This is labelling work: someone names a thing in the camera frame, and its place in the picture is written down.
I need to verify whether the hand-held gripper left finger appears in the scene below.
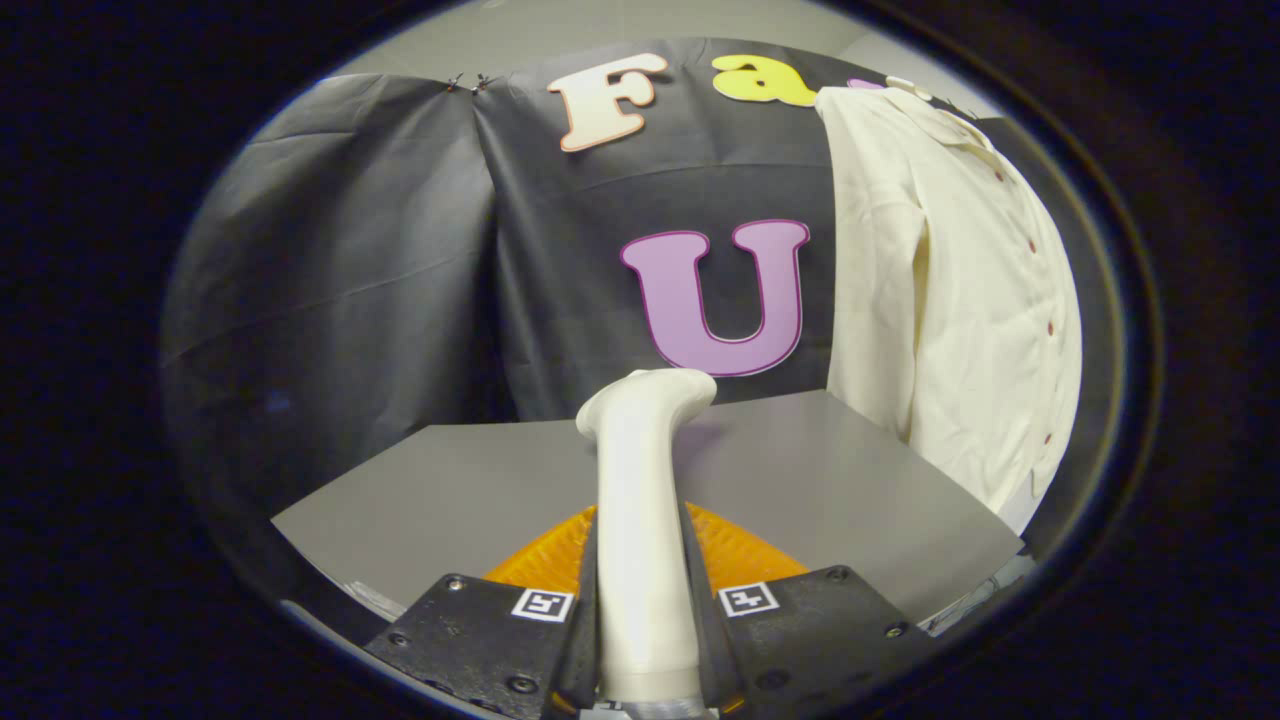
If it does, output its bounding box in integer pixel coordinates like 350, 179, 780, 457
362, 505, 601, 720

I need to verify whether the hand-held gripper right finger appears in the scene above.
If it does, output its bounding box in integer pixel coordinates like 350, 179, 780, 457
682, 500, 936, 719

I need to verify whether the white garment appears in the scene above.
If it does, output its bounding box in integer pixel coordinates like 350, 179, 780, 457
1000, 470, 1051, 536

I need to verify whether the cream button shirt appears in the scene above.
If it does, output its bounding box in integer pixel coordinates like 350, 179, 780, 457
815, 80, 1084, 516

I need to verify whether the grey cabinet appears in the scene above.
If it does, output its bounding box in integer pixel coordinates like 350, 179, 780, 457
270, 388, 1026, 626

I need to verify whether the black backdrop cloth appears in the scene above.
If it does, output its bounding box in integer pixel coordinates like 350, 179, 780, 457
160, 38, 1121, 561

